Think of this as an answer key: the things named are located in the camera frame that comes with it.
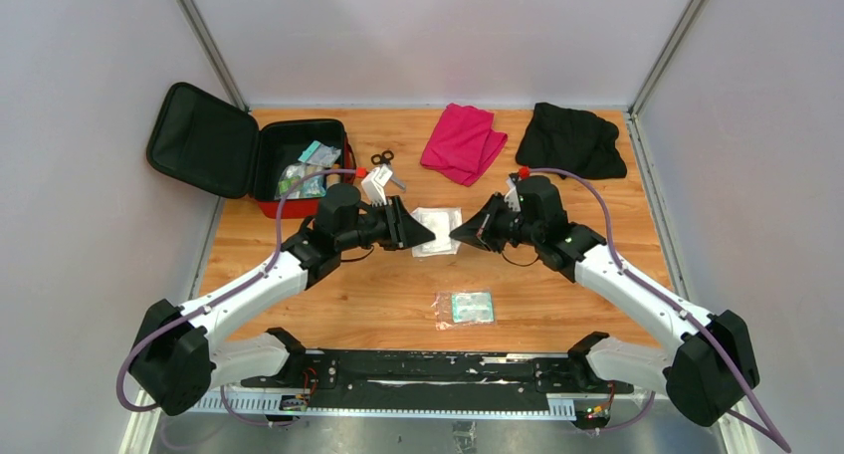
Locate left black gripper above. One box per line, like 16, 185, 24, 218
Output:
337, 195, 435, 252

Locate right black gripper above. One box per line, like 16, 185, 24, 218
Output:
450, 192, 542, 254

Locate white gauze packet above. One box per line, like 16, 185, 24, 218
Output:
411, 207, 463, 258

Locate black handled scissors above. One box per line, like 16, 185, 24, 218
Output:
370, 149, 407, 192

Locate clear bag of swabs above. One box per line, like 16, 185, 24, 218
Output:
275, 162, 326, 200

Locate small green medicine box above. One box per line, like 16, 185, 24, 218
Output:
277, 179, 297, 198

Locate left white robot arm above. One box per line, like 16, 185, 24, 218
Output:
116, 183, 435, 416

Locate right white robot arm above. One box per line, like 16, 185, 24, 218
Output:
450, 175, 760, 427

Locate red black medicine kit case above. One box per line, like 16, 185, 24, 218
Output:
146, 82, 356, 219

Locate teal blister pack in bag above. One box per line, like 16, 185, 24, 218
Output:
432, 291, 496, 331

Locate pink folded cloth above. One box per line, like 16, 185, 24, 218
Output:
420, 104, 508, 186

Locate teal packet in case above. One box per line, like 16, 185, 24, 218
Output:
298, 140, 342, 168

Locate black folded cloth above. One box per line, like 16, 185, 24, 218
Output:
516, 103, 627, 180

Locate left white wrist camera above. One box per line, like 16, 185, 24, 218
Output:
355, 164, 393, 206

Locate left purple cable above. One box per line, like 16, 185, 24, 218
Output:
115, 168, 360, 414

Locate purple cable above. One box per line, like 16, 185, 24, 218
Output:
527, 167, 792, 454
115, 168, 360, 414

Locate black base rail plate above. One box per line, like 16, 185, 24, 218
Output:
240, 349, 634, 414

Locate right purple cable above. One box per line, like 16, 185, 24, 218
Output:
527, 167, 792, 454

